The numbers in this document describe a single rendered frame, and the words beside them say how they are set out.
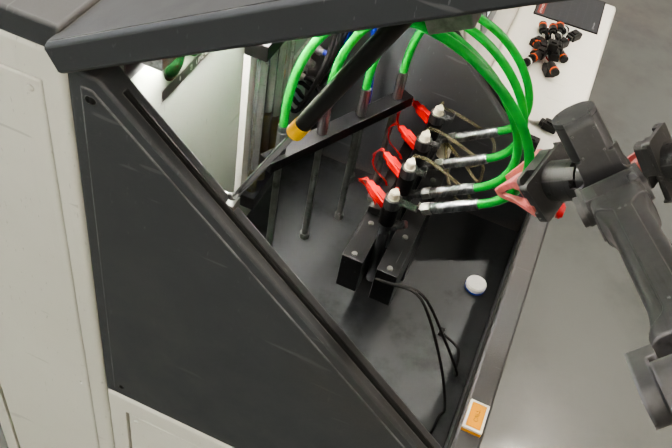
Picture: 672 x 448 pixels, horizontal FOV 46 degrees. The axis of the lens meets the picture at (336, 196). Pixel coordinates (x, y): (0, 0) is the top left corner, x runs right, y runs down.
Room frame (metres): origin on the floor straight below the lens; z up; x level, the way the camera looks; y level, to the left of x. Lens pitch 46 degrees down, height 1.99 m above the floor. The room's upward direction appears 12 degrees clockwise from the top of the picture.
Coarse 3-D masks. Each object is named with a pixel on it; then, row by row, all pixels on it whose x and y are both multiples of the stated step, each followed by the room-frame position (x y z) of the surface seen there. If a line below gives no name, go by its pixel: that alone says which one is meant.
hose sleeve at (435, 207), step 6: (432, 204) 0.88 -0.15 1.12; (438, 204) 0.87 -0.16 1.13; (444, 204) 0.87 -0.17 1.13; (450, 204) 0.87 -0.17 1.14; (456, 204) 0.86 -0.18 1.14; (462, 204) 0.86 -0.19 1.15; (468, 204) 0.86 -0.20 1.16; (474, 204) 0.86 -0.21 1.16; (432, 210) 0.87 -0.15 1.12; (438, 210) 0.87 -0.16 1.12; (444, 210) 0.86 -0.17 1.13; (450, 210) 0.86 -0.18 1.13; (456, 210) 0.86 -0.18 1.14; (462, 210) 0.86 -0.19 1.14; (468, 210) 0.86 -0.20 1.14; (474, 210) 0.86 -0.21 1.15
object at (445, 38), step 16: (304, 48) 0.94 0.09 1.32; (464, 48) 0.88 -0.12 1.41; (304, 64) 0.93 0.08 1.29; (480, 64) 0.87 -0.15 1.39; (496, 80) 0.87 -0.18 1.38; (288, 96) 0.94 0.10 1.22; (288, 112) 0.94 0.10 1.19; (512, 112) 0.85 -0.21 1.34; (528, 128) 0.86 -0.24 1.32; (528, 144) 0.85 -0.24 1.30; (528, 160) 0.84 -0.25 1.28; (512, 192) 0.84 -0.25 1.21; (480, 208) 0.85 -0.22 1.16
